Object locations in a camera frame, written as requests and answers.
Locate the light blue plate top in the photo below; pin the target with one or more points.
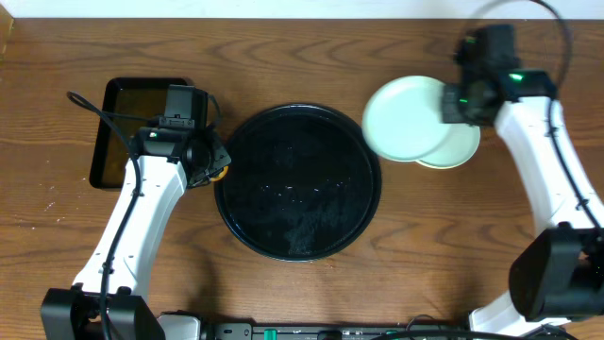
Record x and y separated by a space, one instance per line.
459 145

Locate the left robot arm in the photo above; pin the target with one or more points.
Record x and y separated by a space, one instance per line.
108 297

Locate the light blue plate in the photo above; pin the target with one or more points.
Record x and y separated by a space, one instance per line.
459 145
402 120

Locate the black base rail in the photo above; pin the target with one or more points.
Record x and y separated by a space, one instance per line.
418 331

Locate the yellow plate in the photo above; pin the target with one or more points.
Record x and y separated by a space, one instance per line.
438 166

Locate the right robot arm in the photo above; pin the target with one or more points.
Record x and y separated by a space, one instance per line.
558 278

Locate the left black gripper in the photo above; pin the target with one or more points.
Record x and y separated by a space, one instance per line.
217 161

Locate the green and orange sponge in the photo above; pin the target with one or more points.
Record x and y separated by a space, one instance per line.
220 175

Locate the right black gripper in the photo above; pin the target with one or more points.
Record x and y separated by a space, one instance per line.
451 110

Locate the round black serving tray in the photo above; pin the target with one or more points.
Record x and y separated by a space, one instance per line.
303 184

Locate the black rectangular water tray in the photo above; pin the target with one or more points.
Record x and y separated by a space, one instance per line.
144 98

